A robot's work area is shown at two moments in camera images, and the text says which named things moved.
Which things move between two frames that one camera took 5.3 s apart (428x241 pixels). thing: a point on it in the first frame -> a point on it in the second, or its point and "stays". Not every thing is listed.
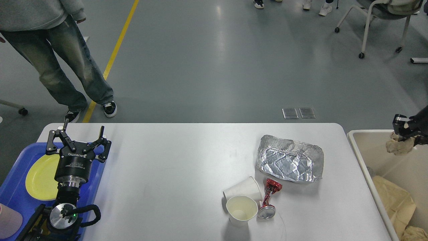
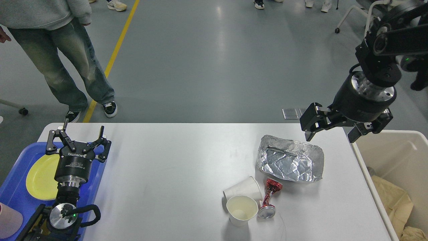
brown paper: (412, 233) stays
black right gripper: (420, 126) -> (358, 99)
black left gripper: (73, 168) stays
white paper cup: (240, 209) stays
